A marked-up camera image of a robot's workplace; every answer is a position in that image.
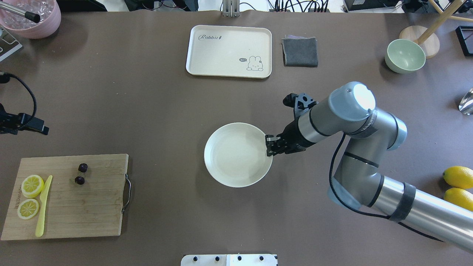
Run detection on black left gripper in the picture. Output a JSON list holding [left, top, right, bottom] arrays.
[[0, 104, 49, 135]]

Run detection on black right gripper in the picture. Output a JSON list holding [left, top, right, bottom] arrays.
[[265, 119, 307, 156]]

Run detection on cream round plate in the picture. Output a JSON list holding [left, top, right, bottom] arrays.
[[203, 122, 273, 188]]

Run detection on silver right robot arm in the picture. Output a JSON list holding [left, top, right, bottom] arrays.
[[265, 81, 473, 252]]

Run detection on dark cherry upper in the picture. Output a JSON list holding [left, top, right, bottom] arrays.
[[78, 163, 88, 173]]

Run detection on dark cherry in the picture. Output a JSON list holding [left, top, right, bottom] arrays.
[[74, 176, 85, 185], [78, 163, 88, 173]]

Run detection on dark cherry lower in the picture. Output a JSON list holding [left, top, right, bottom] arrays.
[[74, 176, 85, 185]]

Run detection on cream rabbit tray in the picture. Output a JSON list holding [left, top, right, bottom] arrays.
[[186, 25, 272, 79]]

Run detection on lemon slice upper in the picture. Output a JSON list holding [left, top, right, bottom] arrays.
[[21, 174, 44, 198]]

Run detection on lemon slice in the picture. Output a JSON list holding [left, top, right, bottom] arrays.
[[17, 198, 40, 219], [21, 174, 44, 198]]

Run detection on lemon slice lower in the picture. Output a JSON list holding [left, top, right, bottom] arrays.
[[17, 198, 40, 219]]

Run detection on wooden cutting board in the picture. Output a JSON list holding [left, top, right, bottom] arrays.
[[1, 154, 129, 241]]

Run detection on grey folded cloth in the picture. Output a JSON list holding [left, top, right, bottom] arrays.
[[282, 35, 318, 68]]

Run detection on metal muddler black tip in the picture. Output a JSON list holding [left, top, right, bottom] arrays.
[[0, 1, 41, 23]]

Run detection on yellow plastic knife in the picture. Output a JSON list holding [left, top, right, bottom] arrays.
[[34, 175, 54, 238]]

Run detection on pink ice bowl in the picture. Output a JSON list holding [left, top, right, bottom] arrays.
[[0, 0, 61, 39]]

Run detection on green bowl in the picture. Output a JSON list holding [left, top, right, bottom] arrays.
[[384, 39, 426, 74]]

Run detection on wooden glass stand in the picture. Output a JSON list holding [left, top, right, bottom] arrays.
[[399, 0, 472, 59]]

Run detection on yellow lemon upper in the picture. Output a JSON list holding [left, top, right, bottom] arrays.
[[442, 166, 473, 189]]

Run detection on yellow lemon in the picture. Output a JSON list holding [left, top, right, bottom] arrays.
[[443, 188, 473, 212], [442, 166, 473, 189]]

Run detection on yellow lemon lower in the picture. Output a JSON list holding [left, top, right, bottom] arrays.
[[443, 188, 473, 212]]

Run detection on metal ice scoop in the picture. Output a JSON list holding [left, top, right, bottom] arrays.
[[458, 88, 473, 116]]

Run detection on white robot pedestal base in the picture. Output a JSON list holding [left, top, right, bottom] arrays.
[[180, 253, 279, 266]]

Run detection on aluminium frame post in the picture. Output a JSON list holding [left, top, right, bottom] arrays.
[[222, 0, 241, 17]]

